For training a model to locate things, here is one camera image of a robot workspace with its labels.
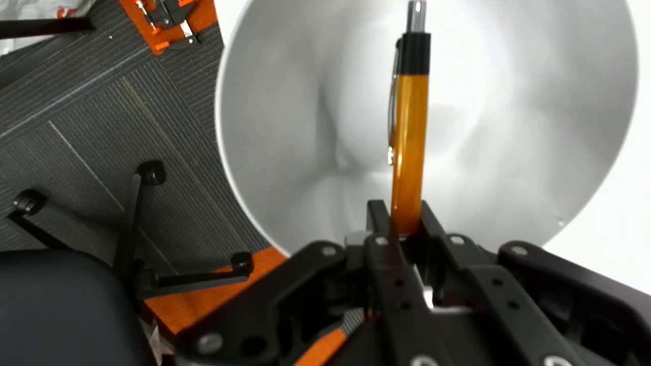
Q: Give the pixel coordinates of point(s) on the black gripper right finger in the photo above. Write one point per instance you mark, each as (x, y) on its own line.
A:
(542, 312)

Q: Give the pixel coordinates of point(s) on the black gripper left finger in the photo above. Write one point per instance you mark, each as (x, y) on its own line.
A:
(379, 284)

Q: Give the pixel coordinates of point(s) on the orange pen with black cap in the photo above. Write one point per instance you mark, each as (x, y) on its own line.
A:
(410, 149)

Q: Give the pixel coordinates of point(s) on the grey round bowl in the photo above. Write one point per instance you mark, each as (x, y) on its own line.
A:
(515, 135)

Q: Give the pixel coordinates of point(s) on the black padded office chair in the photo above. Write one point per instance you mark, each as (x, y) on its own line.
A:
(53, 312)

